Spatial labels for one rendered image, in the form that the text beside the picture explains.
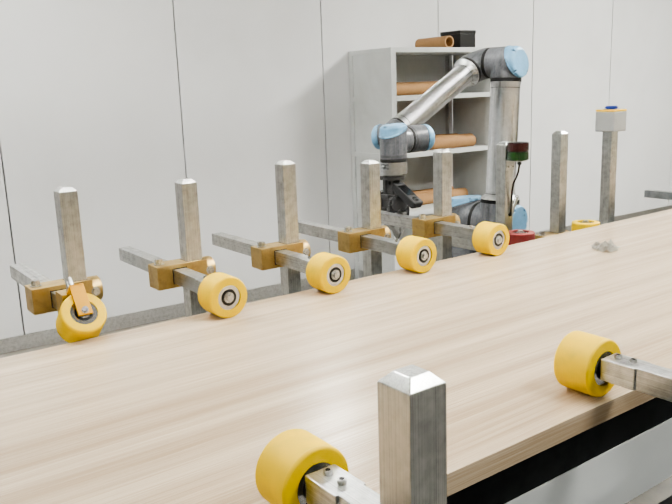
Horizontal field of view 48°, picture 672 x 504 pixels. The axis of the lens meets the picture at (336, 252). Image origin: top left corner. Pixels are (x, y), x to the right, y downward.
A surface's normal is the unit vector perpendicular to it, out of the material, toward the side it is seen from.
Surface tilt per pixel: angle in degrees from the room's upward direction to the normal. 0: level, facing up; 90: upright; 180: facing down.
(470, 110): 90
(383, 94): 90
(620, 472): 90
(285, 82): 90
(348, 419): 0
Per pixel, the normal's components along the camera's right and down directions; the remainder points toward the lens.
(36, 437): -0.04, -0.98
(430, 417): 0.60, 0.15
